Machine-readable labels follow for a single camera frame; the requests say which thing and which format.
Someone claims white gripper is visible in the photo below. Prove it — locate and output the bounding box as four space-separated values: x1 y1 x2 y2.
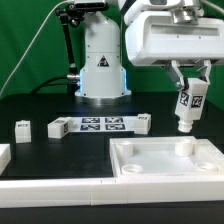
125 11 224 91

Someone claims white square tabletop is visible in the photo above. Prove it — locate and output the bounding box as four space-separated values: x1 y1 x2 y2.
109 136 224 177

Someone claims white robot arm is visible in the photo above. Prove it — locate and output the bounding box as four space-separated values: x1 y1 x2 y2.
74 0 224 103

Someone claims tag sheet on table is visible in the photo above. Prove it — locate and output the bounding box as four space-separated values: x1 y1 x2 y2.
70 116 135 133

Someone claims white left fence piece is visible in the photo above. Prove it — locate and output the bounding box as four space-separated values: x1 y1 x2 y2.
0 144 11 175

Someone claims white front fence wall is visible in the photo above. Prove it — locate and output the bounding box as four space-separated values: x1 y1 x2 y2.
0 175 224 208

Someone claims white cable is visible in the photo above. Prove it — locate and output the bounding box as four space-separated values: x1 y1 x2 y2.
0 0 73 98

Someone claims black cable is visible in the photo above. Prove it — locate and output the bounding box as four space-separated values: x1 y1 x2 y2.
30 75 82 95

